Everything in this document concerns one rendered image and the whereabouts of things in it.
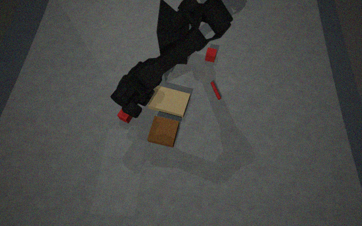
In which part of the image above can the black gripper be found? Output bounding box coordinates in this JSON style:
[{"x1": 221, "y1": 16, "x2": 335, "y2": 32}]
[{"x1": 122, "y1": 90, "x2": 155, "y2": 118}]

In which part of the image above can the brown square block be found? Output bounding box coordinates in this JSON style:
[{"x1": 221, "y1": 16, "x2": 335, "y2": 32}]
[{"x1": 147, "y1": 116, "x2": 179, "y2": 147}]

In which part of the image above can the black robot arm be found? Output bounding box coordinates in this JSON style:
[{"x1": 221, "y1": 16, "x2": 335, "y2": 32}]
[{"x1": 110, "y1": 0, "x2": 233, "y2": 108}]

